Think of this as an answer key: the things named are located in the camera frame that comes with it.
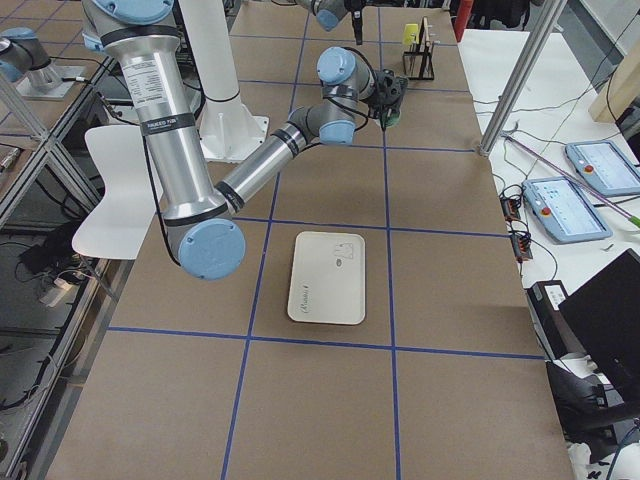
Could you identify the near teach pendant tablet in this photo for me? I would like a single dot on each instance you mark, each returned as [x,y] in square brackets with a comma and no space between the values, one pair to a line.
[564,211]

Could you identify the yellow-green cup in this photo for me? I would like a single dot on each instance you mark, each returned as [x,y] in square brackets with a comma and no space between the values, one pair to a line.
[410,34]

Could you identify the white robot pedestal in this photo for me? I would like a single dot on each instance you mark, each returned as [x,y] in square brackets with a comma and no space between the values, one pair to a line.
[229,131]

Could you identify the black box on side table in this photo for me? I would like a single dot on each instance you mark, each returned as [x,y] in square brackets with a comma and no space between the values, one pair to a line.
[556,337]

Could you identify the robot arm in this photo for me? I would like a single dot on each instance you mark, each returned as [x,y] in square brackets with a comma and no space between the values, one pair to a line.
[149,40]
[329,13]

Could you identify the far teach pendant tablet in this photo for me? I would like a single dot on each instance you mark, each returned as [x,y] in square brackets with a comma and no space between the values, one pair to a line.
[604,167]

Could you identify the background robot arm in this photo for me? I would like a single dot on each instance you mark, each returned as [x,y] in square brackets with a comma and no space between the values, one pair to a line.
[24,60]

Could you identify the white chair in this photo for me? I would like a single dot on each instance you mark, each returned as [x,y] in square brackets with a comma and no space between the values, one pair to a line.
[117,226]

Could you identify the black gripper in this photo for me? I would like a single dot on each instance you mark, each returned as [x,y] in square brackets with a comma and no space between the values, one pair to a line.
[383,98]

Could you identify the cream rabbit tray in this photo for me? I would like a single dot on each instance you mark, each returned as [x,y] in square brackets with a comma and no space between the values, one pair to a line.
[328,279]

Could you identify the teach pendant tablet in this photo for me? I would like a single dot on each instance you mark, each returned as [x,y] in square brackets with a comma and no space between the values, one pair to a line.
[564,211]
[604,167]

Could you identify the black wire cup rack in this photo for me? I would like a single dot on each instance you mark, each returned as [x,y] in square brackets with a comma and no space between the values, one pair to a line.
[418,59]

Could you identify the light green cup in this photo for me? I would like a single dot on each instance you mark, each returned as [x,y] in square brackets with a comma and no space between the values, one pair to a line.
[389,119]

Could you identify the black laptop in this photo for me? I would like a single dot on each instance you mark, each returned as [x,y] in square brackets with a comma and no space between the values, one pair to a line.
[604,315]

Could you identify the aluminium frame post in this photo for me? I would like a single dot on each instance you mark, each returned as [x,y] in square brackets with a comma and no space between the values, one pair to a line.
[535,42]

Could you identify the purple rod with green tip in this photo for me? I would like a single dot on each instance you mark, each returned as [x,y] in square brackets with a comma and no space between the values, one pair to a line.
[624,213]

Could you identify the orange electronics module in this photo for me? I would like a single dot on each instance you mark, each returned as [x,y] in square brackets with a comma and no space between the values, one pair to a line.
[511,207]

